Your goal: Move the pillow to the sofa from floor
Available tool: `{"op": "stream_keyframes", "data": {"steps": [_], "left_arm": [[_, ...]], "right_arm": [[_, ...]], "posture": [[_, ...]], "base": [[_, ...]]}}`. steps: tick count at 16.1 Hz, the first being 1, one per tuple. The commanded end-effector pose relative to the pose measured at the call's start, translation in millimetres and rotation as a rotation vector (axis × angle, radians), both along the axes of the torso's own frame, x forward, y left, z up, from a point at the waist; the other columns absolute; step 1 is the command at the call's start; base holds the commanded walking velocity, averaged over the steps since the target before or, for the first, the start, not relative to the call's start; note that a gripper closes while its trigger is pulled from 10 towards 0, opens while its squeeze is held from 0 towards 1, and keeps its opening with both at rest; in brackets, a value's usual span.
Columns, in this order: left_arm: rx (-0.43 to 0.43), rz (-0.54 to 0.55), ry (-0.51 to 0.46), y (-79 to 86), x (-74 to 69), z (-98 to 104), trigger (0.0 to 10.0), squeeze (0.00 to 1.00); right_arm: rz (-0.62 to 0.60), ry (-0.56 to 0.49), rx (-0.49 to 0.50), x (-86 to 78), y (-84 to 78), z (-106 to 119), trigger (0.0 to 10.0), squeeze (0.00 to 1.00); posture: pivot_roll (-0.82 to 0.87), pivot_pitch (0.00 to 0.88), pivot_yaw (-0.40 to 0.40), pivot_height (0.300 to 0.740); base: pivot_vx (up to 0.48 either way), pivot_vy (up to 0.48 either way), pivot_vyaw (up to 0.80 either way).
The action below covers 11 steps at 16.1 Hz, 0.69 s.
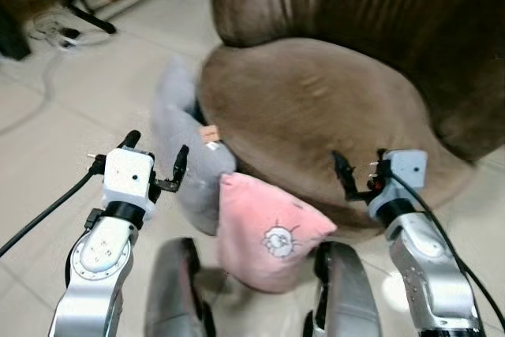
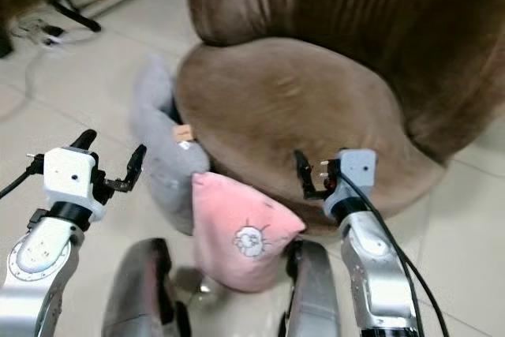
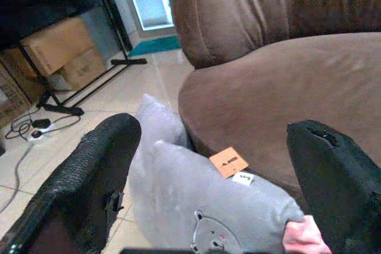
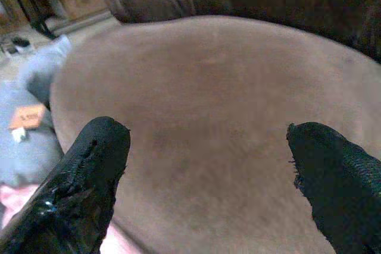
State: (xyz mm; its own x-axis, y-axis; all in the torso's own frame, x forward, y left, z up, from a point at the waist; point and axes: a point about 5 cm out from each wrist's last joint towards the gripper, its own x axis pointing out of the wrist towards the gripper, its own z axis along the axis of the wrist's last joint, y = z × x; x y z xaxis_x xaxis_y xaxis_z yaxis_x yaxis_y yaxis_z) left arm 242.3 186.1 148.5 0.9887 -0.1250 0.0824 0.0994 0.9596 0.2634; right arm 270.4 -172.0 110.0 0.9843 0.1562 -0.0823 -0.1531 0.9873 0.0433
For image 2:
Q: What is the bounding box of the brown fabric sofa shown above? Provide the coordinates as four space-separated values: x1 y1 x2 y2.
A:
174 0 505 237

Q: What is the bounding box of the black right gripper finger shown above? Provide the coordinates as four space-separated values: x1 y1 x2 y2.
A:
293 149 318 200

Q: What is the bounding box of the pink pillow with cartoon print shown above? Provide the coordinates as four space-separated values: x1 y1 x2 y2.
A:
191 171 308 294

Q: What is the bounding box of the long black stand foot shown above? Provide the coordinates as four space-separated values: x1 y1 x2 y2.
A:
50 0 103 33

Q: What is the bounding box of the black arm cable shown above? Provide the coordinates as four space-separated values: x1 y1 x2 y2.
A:
336 170 452 337
0 154 47 199

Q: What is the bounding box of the grey left robot leg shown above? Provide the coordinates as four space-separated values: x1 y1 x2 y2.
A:
101 238 187 337

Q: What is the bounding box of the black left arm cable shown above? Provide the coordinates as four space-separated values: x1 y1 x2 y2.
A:
0 154 47 199

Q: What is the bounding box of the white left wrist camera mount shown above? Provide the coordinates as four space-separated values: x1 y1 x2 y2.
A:
42 146 106 222

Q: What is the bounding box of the grey plush pillow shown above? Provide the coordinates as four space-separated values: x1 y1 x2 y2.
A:
130 54 211 236

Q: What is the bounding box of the white power strip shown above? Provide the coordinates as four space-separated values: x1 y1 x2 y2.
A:
36 25 69 48

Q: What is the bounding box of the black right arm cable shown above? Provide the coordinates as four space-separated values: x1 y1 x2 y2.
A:
336 170 452 337

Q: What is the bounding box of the grey right robot leg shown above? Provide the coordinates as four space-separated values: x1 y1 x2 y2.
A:
279 240 346 337

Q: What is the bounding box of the grey robot leg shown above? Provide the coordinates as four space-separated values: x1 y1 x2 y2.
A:
101 238 187 337
279 240 346 337

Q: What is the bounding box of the small orange pillow tag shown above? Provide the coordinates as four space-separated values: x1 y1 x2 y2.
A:
174 123 196 144

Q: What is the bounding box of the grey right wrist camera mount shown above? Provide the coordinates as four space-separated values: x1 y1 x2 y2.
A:
321 148 378 219

